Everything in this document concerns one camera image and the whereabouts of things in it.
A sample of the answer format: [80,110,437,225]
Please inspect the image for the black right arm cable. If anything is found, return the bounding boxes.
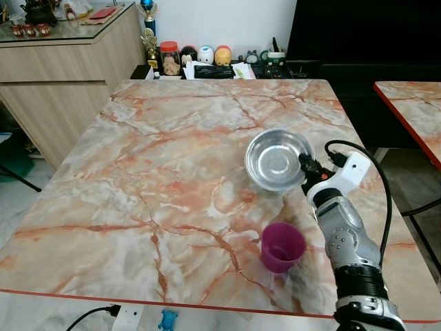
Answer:
[324,140,394,271]

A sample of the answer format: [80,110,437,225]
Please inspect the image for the black television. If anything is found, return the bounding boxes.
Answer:
[286,0,441,64]

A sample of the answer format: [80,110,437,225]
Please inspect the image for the marble table with red edge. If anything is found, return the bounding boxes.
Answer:
[373,81,441,277]

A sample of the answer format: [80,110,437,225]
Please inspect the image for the stainless steel bowl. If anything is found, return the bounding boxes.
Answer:
[245,128,316,192]

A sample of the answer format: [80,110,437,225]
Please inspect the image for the purple plastic cup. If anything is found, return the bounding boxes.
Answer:
[260,221,307,274]

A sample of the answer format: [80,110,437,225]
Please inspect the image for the red flat booklet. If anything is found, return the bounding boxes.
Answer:
[88,6,119,21]

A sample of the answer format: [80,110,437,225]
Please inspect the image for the black teapot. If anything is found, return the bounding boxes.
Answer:
[20,0,60,28]

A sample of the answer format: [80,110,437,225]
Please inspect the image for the white power strip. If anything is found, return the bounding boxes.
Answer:
[113,303,146,331]

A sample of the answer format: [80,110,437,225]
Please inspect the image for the green bin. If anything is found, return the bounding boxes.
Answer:
[0,133,36,184]

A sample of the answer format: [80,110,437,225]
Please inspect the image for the white round figurine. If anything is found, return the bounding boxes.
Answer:
[198,46,216,65]

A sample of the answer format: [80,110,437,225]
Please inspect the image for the small blue toy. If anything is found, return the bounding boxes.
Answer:
[158,310,179,331]

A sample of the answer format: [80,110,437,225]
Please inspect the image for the small red ornaments row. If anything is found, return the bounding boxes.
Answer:
[10,23,51,38]

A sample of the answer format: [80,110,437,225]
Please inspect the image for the blue trophy cup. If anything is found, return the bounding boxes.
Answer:
[138,0,158,37]

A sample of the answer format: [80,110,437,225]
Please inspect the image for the yellow orange round figurine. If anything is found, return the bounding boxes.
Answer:
[214,46,233,67]

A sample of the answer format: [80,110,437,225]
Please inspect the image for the black plug cable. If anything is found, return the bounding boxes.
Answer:
[65,305,122,331]

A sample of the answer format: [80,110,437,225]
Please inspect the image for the light wooden sideboard cabinet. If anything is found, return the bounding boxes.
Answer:
[0,3,147,170]

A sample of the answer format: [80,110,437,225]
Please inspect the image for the black round figurine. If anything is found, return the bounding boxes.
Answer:
[181,46,199,64]

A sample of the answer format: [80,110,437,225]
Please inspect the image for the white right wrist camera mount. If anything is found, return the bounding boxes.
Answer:
[306,152,377,208]

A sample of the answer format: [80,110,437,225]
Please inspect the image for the small gold trophy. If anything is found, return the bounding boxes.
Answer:
[141,30,161,70]

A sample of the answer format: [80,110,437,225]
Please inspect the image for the red lid snack jar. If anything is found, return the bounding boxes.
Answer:
[158,41,182,77]

